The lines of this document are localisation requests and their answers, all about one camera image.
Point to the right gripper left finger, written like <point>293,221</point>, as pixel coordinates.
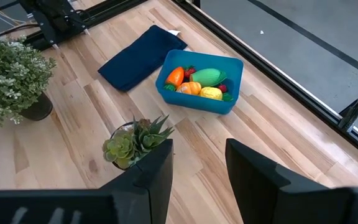
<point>135,199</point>

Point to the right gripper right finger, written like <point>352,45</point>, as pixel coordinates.
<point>259,193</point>

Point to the yellow toy lemon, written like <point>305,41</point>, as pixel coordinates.
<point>211,93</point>

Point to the red toy cherry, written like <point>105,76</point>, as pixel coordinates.
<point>222,88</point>

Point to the orange toy fruit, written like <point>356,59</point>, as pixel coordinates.
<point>190,88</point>

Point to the green toy corn cob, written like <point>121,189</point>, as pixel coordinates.
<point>208,77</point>

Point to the orange toy carrot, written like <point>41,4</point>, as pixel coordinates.
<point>176,77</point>

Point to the red toy strawberry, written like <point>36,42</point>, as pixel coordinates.
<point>189,71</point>

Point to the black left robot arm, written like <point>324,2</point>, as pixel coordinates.
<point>59,18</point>

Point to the blue plastic tupperware container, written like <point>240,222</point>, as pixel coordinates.
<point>194,104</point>

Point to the succulent plant in black pot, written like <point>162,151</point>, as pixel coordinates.
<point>135,140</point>

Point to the navy blue folded cloth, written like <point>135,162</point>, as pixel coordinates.
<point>138,60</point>

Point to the small white tag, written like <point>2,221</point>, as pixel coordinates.
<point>175,32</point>

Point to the bushy green potted plant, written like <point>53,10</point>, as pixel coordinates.
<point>9,77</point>

